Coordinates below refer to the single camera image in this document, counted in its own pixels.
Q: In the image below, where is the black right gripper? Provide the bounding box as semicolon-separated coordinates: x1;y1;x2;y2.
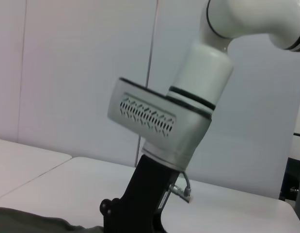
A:
99;155;187;233

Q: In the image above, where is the dark green FREE t-shirt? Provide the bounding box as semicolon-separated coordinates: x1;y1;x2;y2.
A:
0;206;106;233

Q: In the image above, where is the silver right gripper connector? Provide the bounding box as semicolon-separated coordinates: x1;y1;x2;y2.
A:
168;183;193;203

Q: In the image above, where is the black equipment stand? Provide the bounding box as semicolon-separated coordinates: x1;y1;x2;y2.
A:
280;139;300;233

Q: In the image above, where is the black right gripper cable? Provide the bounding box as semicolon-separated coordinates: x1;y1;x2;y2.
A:
180;170;192;192

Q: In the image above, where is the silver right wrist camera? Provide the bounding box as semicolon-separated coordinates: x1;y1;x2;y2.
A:
107;77;182;149

